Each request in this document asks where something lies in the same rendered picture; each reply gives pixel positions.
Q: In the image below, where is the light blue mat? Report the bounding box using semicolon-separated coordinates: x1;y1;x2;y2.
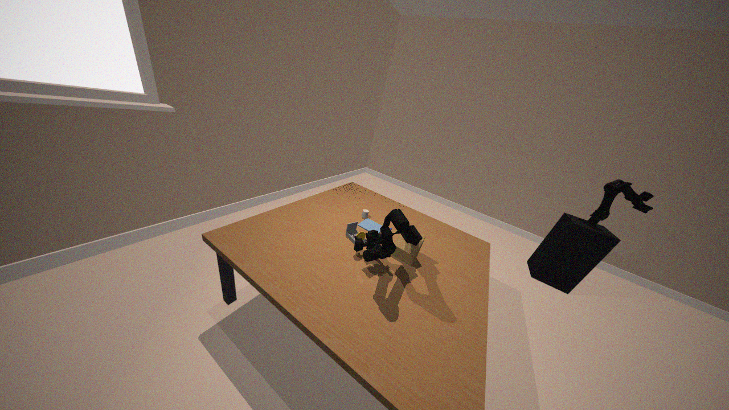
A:
358;218;382;234

